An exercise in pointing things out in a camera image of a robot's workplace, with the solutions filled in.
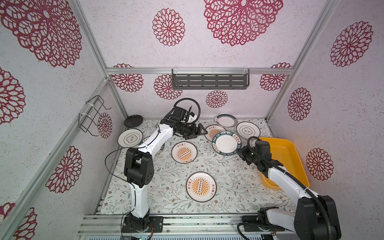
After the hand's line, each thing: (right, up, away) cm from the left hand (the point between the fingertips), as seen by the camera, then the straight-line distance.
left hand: (201, 136), depth 85 cm
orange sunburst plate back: (+11, +4, +28) cm, 30 cm away
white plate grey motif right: (+37, +4, +28) cm, 46 cm away
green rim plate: (+16, -5, +6) cm, 18 cm away
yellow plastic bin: (+58, -11, +15) cm, 61 cm away
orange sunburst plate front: (0, -29, 0) cm, 29 cm away
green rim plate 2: (+23, +12, +35) cm, 44 cm away
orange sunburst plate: (-10, -11, +15) cm, 21 cm away
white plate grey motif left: (-50, -2, +24) cm, 56 cm away
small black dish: (-53, +11, +36) cm, 65 cm away
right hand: (+20, -6, +1) cm, 21 cm away
